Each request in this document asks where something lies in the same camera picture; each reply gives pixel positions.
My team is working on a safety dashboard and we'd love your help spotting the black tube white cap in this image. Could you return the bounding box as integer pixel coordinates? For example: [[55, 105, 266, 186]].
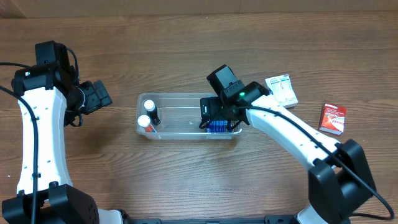
[[144, 100, 161, 126]]

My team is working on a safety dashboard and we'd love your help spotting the clear plastic container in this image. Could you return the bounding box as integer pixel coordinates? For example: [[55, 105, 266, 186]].
[[136, 93, 242, 140]]

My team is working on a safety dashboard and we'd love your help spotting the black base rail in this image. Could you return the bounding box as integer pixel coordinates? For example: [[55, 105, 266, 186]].
[[123, 215, 298, 224]]

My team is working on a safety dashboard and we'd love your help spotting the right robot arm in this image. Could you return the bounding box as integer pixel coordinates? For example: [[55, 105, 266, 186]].
[[200, 80, 377, 223]]

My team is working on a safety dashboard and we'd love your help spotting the blue medicine box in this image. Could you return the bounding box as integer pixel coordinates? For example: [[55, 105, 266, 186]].
[[206, 120, 233, 133]]

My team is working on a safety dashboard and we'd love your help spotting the white medicine box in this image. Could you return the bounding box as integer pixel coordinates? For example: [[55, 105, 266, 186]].
[[264, 74, 298, 108]]

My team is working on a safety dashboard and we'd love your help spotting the red medicine box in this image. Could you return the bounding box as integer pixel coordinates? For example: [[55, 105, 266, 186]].
[[318, 103, 347, 135]]

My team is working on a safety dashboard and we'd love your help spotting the orange tube white cap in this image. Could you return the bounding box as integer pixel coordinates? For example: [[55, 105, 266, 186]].
[[137, 115, 156, 133]]

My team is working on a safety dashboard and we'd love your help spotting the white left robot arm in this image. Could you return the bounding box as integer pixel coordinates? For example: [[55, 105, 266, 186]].
[[2, 62, 129, 223]]

